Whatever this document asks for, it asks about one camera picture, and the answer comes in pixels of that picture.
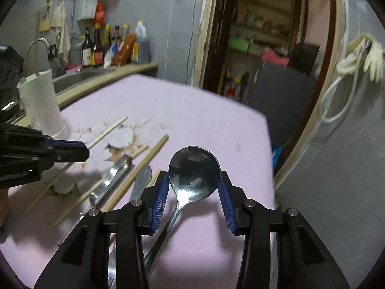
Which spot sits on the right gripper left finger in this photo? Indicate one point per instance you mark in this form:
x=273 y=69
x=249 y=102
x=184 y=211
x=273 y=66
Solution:
x=82 y=259

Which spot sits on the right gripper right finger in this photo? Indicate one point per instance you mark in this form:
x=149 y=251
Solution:
x=303 y=259

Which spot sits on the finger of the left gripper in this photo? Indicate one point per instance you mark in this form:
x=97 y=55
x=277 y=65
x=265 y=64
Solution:
x=68 y=151

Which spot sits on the thin light wooden chopstick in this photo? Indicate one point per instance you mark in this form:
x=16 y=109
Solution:
x=68 y=165

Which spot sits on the thick brown wooden chopstick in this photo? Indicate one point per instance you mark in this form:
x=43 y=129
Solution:
x=121 y=190

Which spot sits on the metal spoon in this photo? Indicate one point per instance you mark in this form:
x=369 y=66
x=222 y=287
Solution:
x=194 y=175

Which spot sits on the white plastic utensil basket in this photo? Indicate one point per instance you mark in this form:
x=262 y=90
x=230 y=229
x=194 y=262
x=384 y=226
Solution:
x=38 y=97

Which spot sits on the metal peeler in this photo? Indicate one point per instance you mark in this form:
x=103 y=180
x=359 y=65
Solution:
x=110 y=181

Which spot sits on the steel sink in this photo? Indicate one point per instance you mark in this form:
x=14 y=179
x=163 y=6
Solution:
x=72 y=79

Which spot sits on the pink floral table cloth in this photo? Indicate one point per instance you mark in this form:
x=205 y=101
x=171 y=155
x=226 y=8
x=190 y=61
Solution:
x=200 y=251

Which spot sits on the metal knife blade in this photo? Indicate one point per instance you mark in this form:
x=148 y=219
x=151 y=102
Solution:
x=141 y=180

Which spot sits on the dark wine bottle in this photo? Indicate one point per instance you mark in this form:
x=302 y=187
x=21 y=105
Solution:
x=86 y=49

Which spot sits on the steel faucet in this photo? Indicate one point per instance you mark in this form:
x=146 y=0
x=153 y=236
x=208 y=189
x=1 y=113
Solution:
x=31 y=60

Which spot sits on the soy sauce bottle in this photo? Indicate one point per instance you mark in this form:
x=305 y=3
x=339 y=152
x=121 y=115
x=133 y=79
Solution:
x=97 y=57

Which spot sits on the orange snack bag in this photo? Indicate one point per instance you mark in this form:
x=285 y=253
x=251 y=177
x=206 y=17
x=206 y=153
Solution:
x=125 y=50

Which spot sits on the large oil jug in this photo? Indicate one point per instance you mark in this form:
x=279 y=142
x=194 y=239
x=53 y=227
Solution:
x=141 y=48

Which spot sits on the red plastic bag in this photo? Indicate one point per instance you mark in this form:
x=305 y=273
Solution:
x=100 y=13

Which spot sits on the dark cabinet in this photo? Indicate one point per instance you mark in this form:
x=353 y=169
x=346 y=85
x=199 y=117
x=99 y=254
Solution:
x=282 y=94

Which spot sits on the cream rubber gloves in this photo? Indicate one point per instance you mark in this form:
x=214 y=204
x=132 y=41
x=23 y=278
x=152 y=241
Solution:
x=373 y=61

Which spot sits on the wooden door frame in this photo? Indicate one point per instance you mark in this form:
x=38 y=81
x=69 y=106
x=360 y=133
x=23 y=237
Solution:
x=203 y=42

